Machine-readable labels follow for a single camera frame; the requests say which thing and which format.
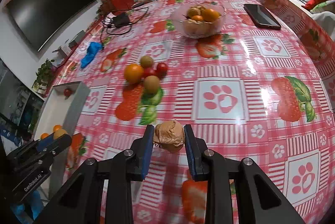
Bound orange mandarin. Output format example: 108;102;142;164
53;125;62;132
124;64;144;85
40;133;49;139

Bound red cherry tomato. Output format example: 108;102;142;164
64;88;72;98
156;62;168;78
143;67;156;79

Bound white tray box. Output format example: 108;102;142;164
33;82;90;198

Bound green potted plant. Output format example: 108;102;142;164
32;59;57;95

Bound blue crumpled glove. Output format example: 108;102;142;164
81;42;104;69

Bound red strawberry tablecloth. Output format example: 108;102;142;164
55;0;334;223

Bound black television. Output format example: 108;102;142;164
6;0;96;52

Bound red gift boxes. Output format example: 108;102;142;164
97;0;135;17

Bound black smartphone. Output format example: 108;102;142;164
244;3;281;30

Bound glass fruit bowl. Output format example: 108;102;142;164
170;3;227;39

